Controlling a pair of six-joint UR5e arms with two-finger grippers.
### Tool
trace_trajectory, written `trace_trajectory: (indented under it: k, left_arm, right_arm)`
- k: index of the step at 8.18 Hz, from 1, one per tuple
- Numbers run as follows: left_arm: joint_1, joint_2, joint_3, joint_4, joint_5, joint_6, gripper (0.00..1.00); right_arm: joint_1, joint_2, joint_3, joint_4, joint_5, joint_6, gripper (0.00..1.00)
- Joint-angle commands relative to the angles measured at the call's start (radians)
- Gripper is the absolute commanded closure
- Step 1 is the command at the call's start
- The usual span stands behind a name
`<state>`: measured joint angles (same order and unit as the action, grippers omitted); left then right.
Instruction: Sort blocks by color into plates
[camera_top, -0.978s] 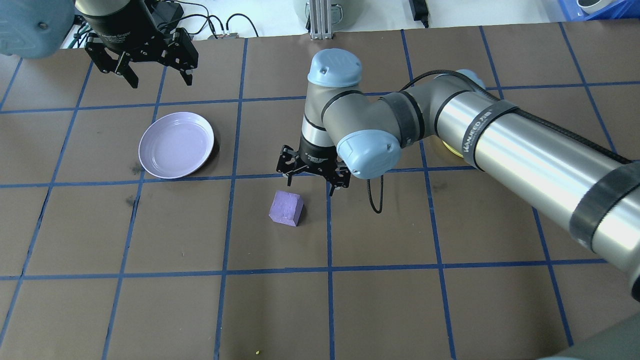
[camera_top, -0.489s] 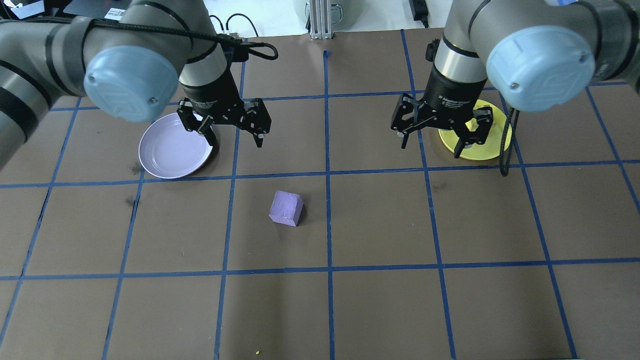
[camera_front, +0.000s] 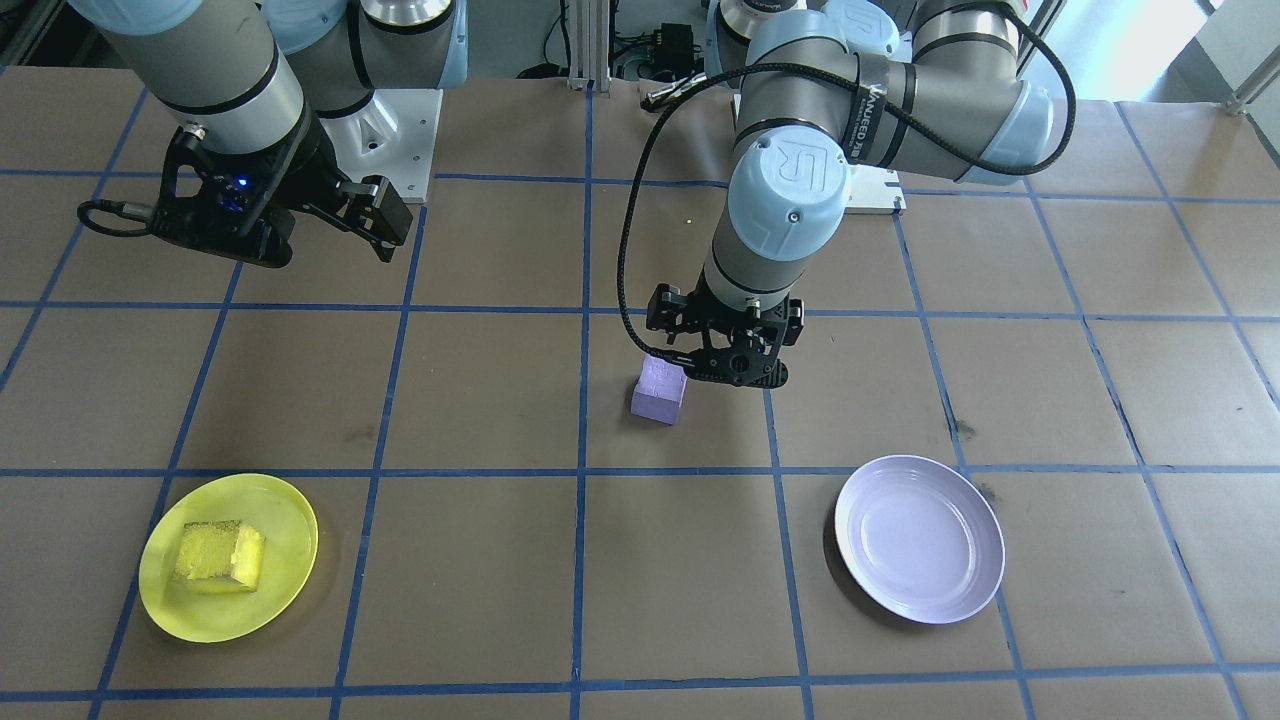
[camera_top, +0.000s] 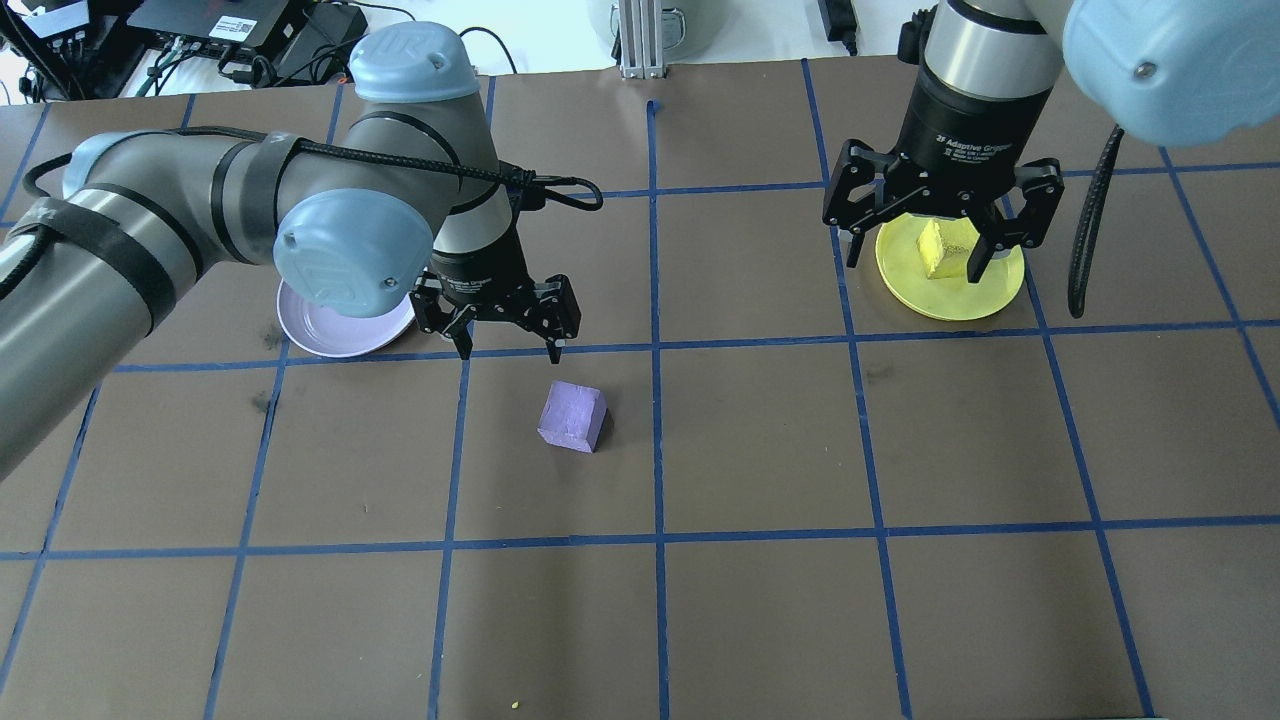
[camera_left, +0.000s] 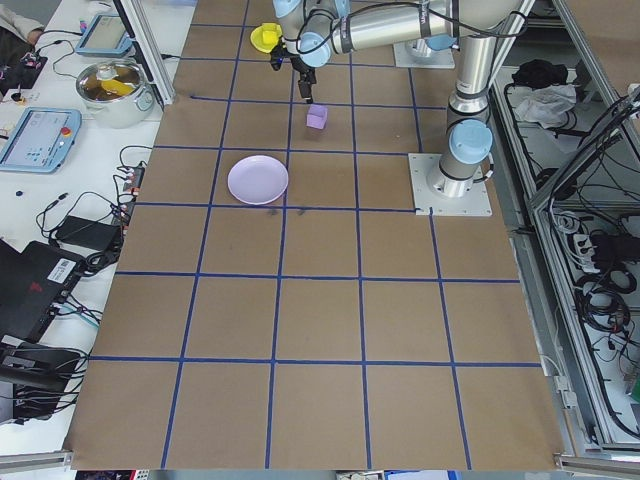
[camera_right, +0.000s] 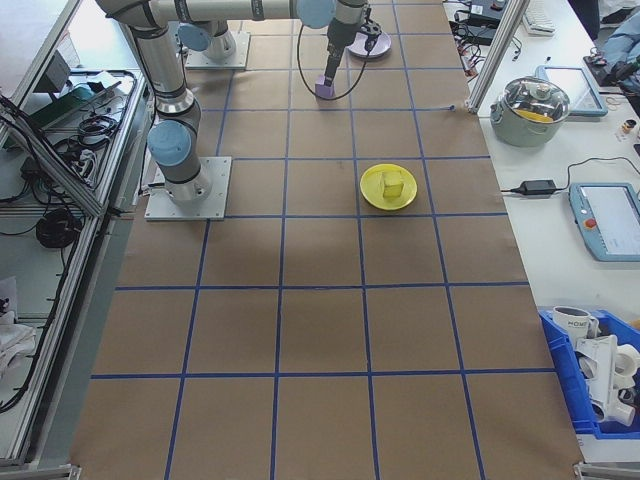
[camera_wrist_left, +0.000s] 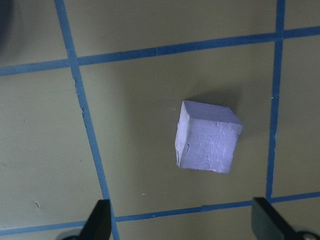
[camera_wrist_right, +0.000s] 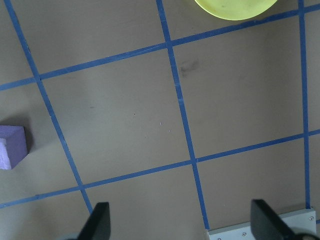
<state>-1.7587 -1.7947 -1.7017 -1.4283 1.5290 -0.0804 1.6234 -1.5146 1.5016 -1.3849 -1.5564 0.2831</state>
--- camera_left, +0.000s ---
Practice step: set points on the purple foam block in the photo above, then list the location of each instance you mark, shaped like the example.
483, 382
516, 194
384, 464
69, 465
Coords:
316, 119

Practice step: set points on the yellow foam block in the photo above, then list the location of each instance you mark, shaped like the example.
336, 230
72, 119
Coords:
269, 36

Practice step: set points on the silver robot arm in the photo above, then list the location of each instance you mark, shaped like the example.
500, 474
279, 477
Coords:
470, 90

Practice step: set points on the yellow plastic plate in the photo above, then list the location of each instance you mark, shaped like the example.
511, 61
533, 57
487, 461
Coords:
257, 37

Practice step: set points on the purple plastic plate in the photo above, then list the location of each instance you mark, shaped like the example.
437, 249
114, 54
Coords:
257, 180

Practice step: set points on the grey pot with glass lid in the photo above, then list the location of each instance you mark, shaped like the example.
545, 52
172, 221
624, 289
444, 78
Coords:
120, 112

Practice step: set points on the power strip with red plugs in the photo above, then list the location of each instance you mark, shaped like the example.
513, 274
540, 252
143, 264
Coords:
131, 192

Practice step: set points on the blue grey teach pendant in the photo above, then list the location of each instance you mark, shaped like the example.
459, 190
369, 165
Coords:
102, 32
30, 140

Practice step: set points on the black cloth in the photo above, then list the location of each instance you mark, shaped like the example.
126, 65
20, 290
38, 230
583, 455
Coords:
540, 72

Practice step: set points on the white cloth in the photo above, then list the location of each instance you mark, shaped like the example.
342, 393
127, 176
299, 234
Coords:
545, 107

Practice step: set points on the black power brick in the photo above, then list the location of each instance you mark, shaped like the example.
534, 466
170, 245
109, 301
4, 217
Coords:
85, 232

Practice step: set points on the small black circuit device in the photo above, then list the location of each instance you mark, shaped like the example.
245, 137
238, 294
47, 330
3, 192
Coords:
32, 61

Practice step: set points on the person in beige top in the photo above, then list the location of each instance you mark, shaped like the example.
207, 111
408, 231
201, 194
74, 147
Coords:
15, 22

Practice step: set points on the white power strip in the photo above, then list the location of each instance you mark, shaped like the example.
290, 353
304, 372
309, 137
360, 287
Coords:
582, 250

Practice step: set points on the black laptop with red logo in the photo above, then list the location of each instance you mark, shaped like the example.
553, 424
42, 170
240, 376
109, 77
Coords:
30, 295

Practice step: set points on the black electronics box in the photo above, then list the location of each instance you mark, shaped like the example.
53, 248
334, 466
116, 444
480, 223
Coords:
35, 370

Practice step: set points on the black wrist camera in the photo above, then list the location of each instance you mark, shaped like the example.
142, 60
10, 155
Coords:
276, 59

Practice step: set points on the white square base plate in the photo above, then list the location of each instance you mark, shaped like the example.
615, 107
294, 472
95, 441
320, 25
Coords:
420, 195
400, 60

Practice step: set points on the aluminium profile post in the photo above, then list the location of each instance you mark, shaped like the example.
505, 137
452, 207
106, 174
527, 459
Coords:
595, 50
150, 60

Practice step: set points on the V-shaped aluminium frame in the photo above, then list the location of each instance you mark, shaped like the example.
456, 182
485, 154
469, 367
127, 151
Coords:
585, 150

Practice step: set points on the aluminium rail end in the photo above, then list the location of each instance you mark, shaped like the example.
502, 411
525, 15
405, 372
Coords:
35, 460
600, 462

